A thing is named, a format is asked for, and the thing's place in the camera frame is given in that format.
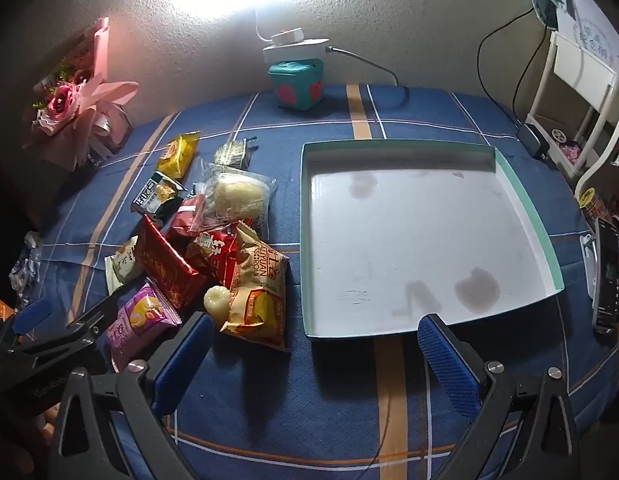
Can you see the red cartoon snack bag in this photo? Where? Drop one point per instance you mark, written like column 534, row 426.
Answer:
column 214, row 255

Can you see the pink gift box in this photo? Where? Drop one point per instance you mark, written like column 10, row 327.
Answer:
column 111, row 127

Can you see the green and white snack packet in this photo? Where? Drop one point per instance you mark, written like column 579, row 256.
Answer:
column 157, row 197

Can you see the white tray with teal rim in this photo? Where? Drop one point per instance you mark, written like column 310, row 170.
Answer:
column 414, row 240

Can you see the patterned round tin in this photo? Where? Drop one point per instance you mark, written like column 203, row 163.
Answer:
column 594, row 203

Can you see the white power strip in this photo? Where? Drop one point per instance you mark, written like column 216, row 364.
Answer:
column 294, row 51

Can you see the round printed fan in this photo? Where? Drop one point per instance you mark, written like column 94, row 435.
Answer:
column 584, row 15

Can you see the teal box with pink hearts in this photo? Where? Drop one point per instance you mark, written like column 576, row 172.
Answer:
column 294, row 87

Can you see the red packet with white label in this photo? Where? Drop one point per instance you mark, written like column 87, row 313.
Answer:
column 184, row 217

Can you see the blue and white printed bag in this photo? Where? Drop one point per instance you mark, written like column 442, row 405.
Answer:
column 24, row 270

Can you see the white rack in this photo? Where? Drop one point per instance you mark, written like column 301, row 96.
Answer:
column 582, row 70

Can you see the yellow snack packet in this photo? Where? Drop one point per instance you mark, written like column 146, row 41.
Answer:
column 178, row 155

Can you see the cream white snack packet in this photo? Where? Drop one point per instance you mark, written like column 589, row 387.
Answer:
column 121, row 262

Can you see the clear-wrapped pale bun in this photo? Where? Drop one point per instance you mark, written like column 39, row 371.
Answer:
column 237, row 195

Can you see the black power adapter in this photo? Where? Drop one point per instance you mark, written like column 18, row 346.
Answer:
column 535, row 140

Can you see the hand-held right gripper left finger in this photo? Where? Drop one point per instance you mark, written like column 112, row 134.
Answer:
column 184, row 360

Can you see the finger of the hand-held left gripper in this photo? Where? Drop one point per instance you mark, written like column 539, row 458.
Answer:
column 106, row 310
column 31, row 316

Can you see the blue plaid tablecloth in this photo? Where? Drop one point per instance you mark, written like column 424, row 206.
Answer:
column 339, row 410

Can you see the small clear green-edged packet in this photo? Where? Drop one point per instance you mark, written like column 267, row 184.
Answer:
column 232, row 154

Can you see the round white jelly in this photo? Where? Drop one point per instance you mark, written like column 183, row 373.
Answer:
column 217, row 301

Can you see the black smartphone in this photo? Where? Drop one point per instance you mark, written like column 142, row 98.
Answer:
column 607, row 275

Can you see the shiny red foil packet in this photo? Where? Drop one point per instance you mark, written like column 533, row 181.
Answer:
column 167, row 265

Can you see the orange and beige snack packet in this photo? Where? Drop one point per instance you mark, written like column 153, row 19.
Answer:
column 257, row 295

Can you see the white plug with red button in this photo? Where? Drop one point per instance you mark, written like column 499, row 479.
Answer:
column 288, row 36

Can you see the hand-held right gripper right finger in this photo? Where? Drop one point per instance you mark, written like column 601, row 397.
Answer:
column 447, row 365

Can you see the pink flower bouquet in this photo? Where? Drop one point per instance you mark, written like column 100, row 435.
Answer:
column 69, row 105

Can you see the purple snack packet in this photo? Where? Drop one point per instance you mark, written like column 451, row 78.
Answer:
column 139, row 320

